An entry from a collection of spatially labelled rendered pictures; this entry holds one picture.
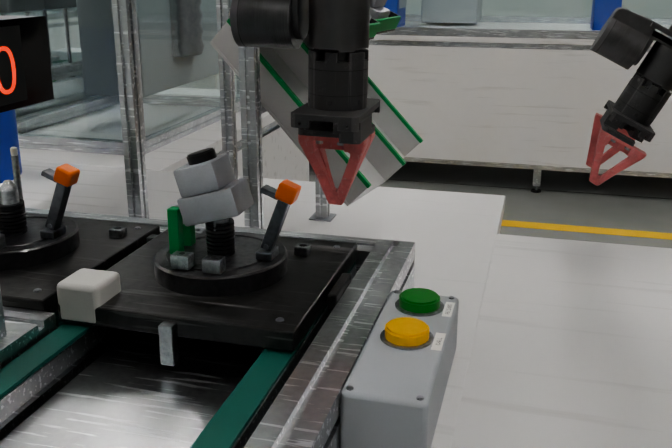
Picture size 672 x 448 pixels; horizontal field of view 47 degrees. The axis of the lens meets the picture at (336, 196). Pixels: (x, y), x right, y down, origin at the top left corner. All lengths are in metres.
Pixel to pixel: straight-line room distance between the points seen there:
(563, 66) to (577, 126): 0.35
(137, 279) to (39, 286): 0.10
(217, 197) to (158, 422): 0.23
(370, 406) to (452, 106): 4.08
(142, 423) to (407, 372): 0.22
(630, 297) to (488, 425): 0.39
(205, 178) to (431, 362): 0.29
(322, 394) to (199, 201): 0.27
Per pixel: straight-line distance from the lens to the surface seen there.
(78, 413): 0.72
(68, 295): 0.79
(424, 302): 0.75
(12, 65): 0.67
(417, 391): 0.63
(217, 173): 0.79
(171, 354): 0.74
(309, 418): 0.59
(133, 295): 0.79
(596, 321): 1.02
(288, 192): 0.77
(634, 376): 0.91
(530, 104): 4.62
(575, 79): 4.60
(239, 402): 0.64
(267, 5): 0.73
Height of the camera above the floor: 1.28
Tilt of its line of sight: 16 degrees down
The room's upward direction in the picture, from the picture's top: straight up
